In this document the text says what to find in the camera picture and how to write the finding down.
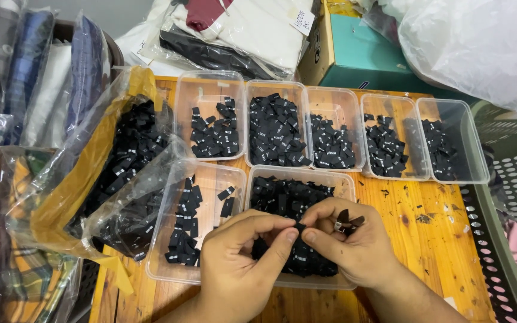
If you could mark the black plastic crate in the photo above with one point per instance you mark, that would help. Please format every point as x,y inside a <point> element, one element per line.
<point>85,287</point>

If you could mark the person's left hand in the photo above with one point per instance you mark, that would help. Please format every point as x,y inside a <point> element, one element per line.
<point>231,273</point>

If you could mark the large yellow-lined bag of labels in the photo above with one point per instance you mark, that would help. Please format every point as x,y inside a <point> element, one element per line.
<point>133,143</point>

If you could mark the white paper note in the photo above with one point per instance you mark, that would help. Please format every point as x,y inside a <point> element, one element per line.
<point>302,20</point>

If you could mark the bagged yellow plaid garment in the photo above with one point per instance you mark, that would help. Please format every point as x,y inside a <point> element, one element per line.
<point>25,269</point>

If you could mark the dark brown basket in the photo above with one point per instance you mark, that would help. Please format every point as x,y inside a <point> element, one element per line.
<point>115,51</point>

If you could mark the heap of bagged folded garments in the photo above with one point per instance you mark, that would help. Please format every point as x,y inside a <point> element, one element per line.
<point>38,76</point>

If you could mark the bagged white and maroon hoodie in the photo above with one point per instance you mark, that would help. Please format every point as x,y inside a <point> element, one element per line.
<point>249,31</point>

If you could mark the clear plastic container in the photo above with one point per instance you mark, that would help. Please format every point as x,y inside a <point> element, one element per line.
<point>384,105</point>
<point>469,134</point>
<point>213,179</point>
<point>258,89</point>
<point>330,101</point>
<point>343,179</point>
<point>182,89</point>

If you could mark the person's right hand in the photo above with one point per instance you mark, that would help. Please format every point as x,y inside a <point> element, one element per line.
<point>361,255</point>

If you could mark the small clear bag of labels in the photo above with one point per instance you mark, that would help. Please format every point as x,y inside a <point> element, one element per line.
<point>142,220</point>

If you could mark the large white plastic bag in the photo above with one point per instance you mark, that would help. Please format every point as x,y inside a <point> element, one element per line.
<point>478,45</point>

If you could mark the cardboard box with teal lid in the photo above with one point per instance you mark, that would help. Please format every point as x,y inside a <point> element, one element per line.
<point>357,49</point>

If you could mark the single black size tag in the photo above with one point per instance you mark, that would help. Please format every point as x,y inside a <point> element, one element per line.
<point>301,227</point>

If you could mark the pile of black size labels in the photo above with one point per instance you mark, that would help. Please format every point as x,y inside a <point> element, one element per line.
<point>276,130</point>
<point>216,137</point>
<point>438,148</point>
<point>186,224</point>
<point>384,148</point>
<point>330,146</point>
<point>281,197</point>

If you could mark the bagged black garment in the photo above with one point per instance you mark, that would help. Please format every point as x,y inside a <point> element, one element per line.
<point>213,56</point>

